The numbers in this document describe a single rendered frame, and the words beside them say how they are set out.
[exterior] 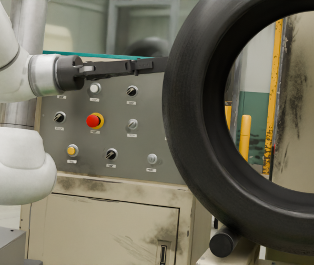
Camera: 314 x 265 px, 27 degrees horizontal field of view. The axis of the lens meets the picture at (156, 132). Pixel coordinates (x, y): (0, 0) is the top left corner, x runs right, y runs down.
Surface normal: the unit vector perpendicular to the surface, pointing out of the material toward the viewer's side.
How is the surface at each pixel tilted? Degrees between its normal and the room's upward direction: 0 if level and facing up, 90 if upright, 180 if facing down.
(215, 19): 84
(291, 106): 90
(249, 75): 90
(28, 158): 82
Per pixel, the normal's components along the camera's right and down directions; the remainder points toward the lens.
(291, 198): -0.20, -0.15
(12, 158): 0.41, -0.15
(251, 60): -0.57, 0.00
